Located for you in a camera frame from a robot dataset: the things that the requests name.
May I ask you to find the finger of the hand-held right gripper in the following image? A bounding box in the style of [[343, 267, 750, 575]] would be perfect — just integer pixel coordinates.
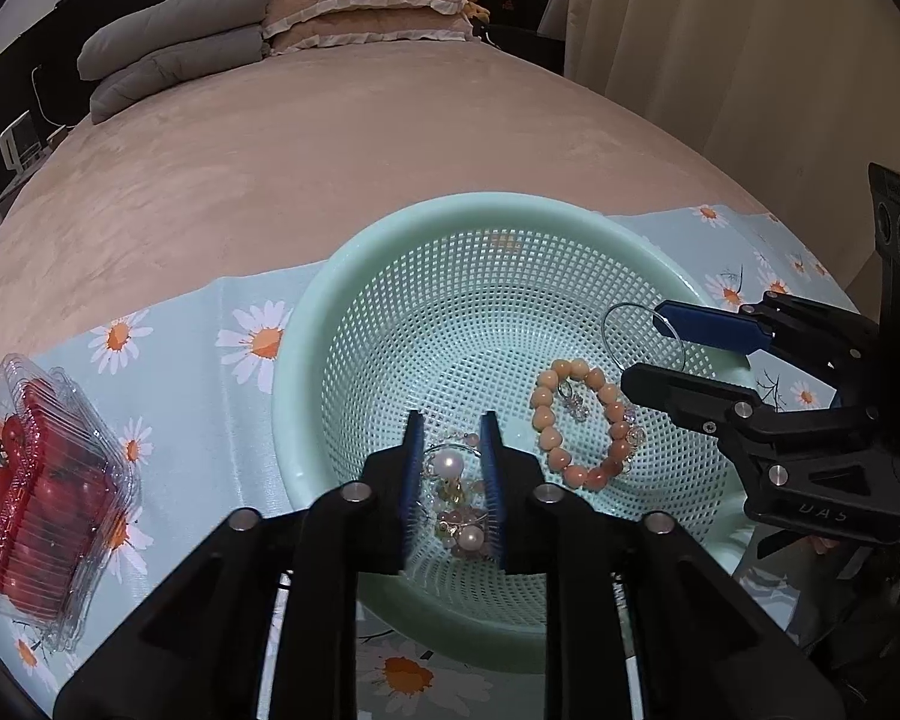
[[656, 292, 880, 391], [621, 364, 883, 452]]

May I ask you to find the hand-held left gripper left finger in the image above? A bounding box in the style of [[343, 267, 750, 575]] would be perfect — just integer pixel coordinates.
[[52, 411, 425, 720]]

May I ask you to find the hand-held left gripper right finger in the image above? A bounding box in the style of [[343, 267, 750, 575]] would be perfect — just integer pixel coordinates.
[[482, 412, 845, 720]]

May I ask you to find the pink beaded bracelet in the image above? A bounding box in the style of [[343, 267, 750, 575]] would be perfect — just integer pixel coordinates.
[[424, 431, 496, 560]]

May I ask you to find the orange beaded bracelet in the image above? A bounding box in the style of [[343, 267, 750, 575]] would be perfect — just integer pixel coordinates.
[[530, 358, 646, 490]]

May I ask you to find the thin silver hoop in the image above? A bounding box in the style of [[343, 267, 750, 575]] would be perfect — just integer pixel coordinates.
[[602, 302, 687, 376]]

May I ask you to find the silver charm pendant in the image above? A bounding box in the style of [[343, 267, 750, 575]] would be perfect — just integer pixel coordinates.
[[555, 381, 593, 421]]

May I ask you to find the green plastic colander basket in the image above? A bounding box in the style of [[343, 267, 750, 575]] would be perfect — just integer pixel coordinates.
[[271, 193, 777, 676]]

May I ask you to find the grey patterned clothing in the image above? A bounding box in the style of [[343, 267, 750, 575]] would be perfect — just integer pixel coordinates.
[[750, 532, 900, 720]]

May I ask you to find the daisy print cloth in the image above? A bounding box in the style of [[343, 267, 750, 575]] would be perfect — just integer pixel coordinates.
[[0, 202, 863, 720]]

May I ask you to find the cream curtain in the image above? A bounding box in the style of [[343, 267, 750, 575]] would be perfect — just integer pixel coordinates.
[[566, 0, 900, 316]]

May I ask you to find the beige bedspread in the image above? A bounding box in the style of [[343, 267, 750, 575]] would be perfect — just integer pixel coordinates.
[[0, 37, 773, 406]]

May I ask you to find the clear box of cherry tomatoes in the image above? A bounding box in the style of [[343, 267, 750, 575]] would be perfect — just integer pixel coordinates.
[[0, 352, 142, 653]]

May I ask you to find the grey folded quilt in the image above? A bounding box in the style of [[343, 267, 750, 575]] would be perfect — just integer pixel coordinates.
[[90, 24, 267, 125], [77, 0, 271, 81]]

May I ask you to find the white bedside device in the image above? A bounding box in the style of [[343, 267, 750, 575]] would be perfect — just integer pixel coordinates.
[[0, 111, 50, 173]]

